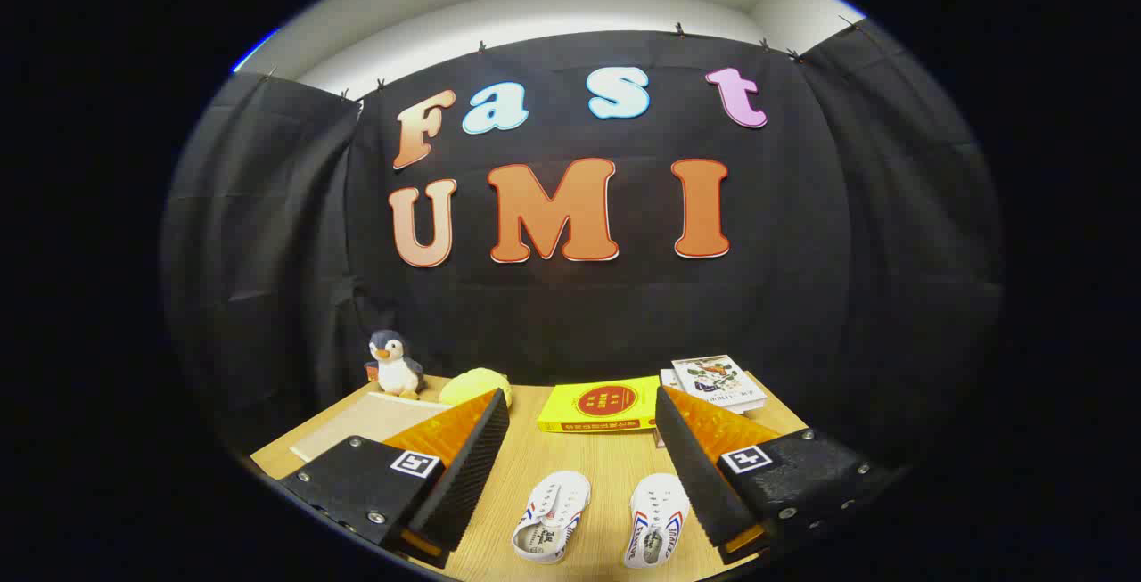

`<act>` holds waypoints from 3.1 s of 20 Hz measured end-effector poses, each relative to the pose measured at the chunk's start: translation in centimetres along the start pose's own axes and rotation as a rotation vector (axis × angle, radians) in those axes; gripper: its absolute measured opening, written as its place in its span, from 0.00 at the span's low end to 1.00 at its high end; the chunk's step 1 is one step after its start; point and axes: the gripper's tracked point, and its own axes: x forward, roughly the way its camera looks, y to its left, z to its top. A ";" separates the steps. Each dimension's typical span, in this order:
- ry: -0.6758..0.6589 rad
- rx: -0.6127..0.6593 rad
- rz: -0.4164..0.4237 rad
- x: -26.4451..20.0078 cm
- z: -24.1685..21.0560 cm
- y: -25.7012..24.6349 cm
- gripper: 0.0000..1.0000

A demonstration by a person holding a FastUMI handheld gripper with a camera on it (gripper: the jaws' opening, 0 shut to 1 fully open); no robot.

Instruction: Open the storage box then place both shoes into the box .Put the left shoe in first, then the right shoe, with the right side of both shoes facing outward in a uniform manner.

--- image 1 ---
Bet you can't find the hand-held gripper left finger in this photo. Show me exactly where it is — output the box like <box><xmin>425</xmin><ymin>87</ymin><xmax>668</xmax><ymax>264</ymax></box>
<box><xmin>278</xmin><ymin>389</ymin><xmax>511</xmax><ymax>570</ymax></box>

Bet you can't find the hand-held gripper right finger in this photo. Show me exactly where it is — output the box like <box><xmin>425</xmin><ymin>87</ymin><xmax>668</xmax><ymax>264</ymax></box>
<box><xmin>655</xmin><ymin>386</ymin><xmax>903</xmax><ymax>565</ymax></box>

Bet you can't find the white canvas shoe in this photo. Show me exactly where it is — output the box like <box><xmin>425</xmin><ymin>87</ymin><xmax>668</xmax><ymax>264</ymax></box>
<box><xmin>512</xmin><ymin>471</ymin><xmax>592</xmax><ymax>565</ymax></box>
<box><xmin>624</xmin><ymin>473</ymin><xmax>692</xmax><ymax>570</ymax></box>

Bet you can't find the beige fabric storage box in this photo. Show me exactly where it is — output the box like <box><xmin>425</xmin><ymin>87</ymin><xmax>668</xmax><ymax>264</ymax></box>
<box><xmin>290</xmin><ymin>392</ymin><xmax>451</xmax><ymax>463</ymax></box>

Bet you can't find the yellow bread-shaped plush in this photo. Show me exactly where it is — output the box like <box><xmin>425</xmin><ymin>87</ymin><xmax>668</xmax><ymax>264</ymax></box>
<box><xmin>439</xmin><ymin>368</ymin><xmax>513</xmax><ymax>409</ymax></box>

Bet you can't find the white floral cover book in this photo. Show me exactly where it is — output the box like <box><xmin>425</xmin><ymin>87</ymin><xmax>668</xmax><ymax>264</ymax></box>
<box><xmin>671</xmin><ymin>355</ymin><xmax>768</xmax><ymax>412</ymax></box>

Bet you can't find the yellow book with red circle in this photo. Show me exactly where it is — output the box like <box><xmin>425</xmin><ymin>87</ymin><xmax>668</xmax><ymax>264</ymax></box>
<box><xmin>538</xmin><ymin>375</ymin><xmax>662</xmax><ymax>434</ymax></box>

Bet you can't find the penguin plush toy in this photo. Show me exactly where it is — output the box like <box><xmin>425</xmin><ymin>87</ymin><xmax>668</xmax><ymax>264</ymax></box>
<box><xmin>364</xmin><ymin>330</ymin><xmax>426</xmax><ymax>400</ymax></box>

